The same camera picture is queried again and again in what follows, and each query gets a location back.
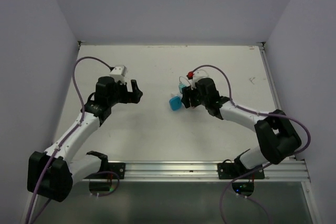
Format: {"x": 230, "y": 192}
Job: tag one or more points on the blue plug adapter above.
{"x": 175, "y": 103}

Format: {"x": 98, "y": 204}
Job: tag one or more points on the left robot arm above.
{"x": 53, "y": 172}

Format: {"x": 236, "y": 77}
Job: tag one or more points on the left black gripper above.
{"x": 129, "y": 96}

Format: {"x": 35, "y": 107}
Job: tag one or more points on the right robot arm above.
{"x": 277, "y": 138}

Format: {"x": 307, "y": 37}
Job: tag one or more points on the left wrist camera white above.
{"x": 118, "y": 73}

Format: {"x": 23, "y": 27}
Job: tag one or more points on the aluminium mounting rail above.
{"x": 208, "y": 171}

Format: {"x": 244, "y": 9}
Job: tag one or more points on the left black base bracket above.
{"x": 118, "y": 168}

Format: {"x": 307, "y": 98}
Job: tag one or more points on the black base bracket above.
{"x": 230, "y": 170}
{"x": 118, "y": 168}

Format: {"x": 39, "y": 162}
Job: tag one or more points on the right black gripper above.
{"x": 186, "y": 92}

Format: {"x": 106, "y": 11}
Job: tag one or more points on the right black base bracket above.
{"x": 230, "y": 170}

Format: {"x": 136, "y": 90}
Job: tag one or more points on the teal USB charger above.
{"x": 181, "y": 86}

